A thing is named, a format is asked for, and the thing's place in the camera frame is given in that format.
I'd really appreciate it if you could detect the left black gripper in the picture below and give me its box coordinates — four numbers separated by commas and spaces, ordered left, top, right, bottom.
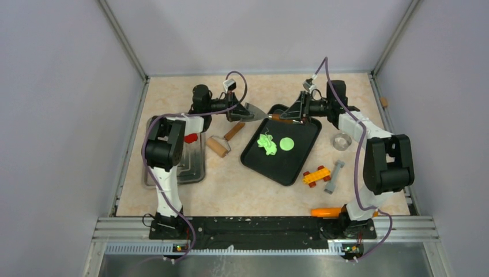
205, 90, 253, 122

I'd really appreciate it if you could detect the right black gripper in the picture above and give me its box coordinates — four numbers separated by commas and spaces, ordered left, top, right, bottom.
279, 92, 331, 126

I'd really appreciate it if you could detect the metal scraper wooden handle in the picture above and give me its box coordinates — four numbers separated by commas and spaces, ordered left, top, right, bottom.
240, 103, 303, 124

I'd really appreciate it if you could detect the round green dough wrapper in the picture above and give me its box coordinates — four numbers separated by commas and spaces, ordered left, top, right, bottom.
279, 137, 295, 151

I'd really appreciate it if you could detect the wooden dough roller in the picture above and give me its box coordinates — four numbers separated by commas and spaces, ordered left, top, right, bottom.
206, 122, 246, 158

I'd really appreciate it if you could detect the green dough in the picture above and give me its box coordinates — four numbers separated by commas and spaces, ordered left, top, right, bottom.
257, 129, 277, 156

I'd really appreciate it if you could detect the black baking tray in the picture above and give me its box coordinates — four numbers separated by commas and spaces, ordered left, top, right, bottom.
240, 118, 322, 186

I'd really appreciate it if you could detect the round metal cookie cutter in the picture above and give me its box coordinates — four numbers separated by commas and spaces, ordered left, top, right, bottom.
332, 133, 352, 151

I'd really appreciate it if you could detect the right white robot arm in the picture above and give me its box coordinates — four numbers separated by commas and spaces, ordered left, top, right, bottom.
278, 79, 415, 238

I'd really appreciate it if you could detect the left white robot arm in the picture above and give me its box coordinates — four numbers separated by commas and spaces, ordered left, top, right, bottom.
141, 79, 253, 239

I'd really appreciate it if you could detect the red dough disc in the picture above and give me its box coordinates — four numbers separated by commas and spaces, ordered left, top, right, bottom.
184, 133, 199, 144

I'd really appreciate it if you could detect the yellow toy brick car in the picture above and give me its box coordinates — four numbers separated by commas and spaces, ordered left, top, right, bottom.
302, 166, 332, 188

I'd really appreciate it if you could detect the silver metal tray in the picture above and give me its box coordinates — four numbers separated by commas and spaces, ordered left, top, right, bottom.
143, 116, 205, 186

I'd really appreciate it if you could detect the grey plastic bolt toy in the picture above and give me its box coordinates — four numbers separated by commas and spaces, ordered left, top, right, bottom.
324, 160, 345, 194

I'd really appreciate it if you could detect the small wooden cork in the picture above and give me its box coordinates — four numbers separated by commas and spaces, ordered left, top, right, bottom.
379, 97, 389, 108

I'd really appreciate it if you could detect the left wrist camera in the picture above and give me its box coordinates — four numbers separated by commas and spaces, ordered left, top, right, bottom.
223, 78, 236, 93

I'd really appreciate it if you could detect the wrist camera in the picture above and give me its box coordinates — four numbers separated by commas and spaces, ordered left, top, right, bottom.
303, 78, 317, 93
223, 78, 236, 93

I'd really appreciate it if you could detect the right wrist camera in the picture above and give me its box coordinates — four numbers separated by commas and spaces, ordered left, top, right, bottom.
303, 78, 317, 93

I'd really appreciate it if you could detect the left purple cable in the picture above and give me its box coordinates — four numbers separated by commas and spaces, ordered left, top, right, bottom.
140, 70, 249, 264

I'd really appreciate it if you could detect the purple cable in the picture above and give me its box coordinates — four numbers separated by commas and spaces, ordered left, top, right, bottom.
140, 70, 249, 264
311, 57, 393, 263

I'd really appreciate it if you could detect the orange handled tool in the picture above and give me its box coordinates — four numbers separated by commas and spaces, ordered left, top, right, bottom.
310, 207, 345, 219

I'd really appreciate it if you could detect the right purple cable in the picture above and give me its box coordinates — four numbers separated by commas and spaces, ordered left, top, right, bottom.
311, 57, 393, 263

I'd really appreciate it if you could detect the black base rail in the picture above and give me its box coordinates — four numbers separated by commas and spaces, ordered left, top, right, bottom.
149, 215, 377, 250

